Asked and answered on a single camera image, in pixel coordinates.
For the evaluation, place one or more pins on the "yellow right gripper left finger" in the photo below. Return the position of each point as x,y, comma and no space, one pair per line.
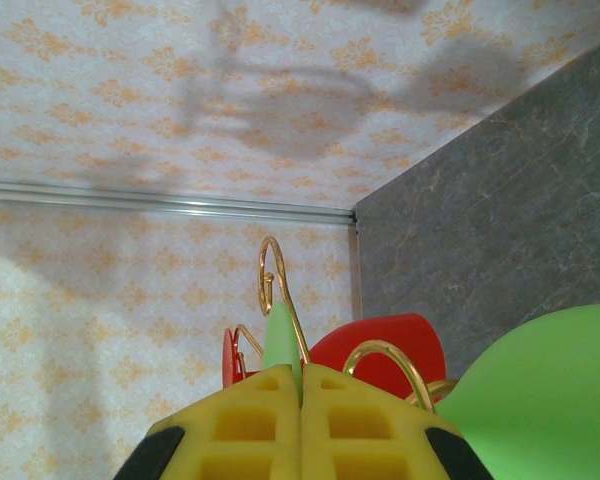
200,450

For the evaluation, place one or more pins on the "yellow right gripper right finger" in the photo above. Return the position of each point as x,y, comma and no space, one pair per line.
405,450

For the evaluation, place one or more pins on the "red plastic wine glass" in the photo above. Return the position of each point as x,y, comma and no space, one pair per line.
380,335

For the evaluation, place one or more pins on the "green plastic wine glass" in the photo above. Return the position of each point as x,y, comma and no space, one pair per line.
540,395

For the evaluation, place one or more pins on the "aluminium corner post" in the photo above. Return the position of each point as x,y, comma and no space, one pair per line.
130,197

